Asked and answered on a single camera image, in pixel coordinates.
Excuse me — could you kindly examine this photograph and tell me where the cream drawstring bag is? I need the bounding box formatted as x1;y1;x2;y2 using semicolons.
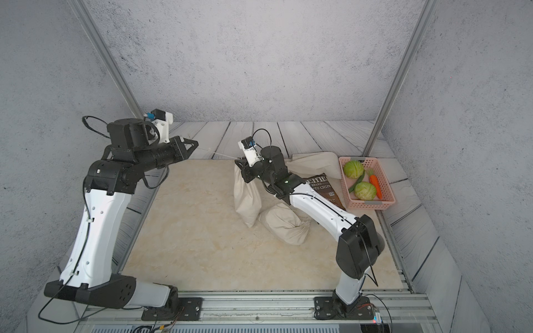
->
233;165;262;228
286;152;341;180
258;203;310;246

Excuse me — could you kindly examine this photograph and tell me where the right aluminium frame post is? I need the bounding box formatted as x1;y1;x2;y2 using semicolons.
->
362;0;439;157

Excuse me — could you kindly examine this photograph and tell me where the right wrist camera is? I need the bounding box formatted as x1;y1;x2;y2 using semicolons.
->
238;137;262;167

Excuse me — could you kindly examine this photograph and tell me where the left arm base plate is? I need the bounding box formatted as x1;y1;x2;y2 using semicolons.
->
141;297;203;321

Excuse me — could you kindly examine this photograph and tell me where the pink plastic basket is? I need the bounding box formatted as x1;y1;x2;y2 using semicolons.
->
339;157;396;210

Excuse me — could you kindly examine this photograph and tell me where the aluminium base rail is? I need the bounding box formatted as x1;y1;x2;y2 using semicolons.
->
74;291;442;333

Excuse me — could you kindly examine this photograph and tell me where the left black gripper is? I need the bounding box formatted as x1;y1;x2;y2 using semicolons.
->
130;134;195;174

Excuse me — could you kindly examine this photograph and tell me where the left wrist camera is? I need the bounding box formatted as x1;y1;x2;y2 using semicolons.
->
144;109;174;144

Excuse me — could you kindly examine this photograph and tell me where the green cucumber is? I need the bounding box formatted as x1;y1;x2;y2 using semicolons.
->
348;171;365;193

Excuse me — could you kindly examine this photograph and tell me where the back green cabbage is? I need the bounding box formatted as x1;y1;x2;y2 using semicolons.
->
343;160;365;180

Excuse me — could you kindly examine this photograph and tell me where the brown potato chips bag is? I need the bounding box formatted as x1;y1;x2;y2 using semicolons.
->
306;173;345;210

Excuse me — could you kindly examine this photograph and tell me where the orange carrot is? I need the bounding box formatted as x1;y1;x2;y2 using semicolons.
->
369;174;383;200

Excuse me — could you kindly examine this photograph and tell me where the left aluminium frame post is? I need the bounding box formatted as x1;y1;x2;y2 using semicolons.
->
68;0;169;166

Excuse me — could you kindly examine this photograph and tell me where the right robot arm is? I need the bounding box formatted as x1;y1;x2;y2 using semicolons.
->
235;137;384;323

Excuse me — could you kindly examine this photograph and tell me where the green cabbage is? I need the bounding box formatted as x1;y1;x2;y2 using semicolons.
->
343;160;365;180
353;182;377;201

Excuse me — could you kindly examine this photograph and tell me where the front green cabbage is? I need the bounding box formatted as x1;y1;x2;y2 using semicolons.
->
353;182;377;201

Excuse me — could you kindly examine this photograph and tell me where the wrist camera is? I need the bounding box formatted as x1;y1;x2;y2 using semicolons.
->
144;109;174;144
238;137;262;167

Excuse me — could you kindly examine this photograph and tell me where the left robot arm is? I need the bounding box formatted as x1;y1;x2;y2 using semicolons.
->
44;109;198;321

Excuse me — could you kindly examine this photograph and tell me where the aluminium frame post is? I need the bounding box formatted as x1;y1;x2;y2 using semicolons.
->
362;0;439;157
68;0;169;166

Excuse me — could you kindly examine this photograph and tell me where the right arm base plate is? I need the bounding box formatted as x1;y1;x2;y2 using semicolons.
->
314;295;376;321

